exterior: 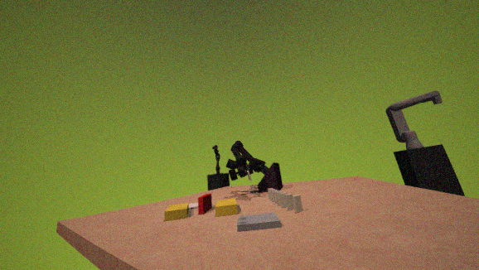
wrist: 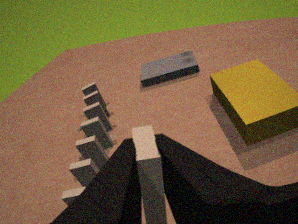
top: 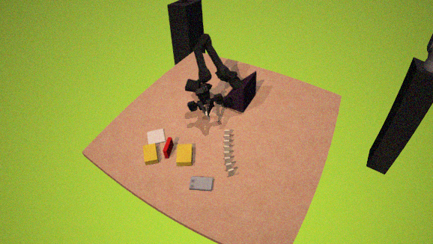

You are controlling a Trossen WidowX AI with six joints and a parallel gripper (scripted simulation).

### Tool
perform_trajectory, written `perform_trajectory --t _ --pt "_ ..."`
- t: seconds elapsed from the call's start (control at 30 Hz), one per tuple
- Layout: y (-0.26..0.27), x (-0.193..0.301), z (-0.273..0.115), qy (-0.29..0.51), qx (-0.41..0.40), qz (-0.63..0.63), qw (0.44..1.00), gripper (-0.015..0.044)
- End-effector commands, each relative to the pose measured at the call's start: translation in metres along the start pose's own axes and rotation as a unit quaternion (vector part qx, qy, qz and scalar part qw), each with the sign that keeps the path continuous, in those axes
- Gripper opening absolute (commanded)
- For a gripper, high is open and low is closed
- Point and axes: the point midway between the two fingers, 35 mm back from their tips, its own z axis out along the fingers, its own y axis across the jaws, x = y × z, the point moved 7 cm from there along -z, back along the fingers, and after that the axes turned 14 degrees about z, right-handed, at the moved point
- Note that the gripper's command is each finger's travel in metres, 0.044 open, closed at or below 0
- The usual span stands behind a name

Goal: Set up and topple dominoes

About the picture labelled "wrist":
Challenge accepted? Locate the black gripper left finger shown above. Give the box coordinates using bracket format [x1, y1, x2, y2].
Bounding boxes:
[52, 137, 141, 224]

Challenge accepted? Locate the yellow rectangular block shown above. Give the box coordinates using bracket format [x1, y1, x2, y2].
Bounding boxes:
[209, 59, 298, 147]

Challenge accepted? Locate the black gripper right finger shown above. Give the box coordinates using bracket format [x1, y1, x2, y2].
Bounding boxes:
[154, 133, 298, 224]

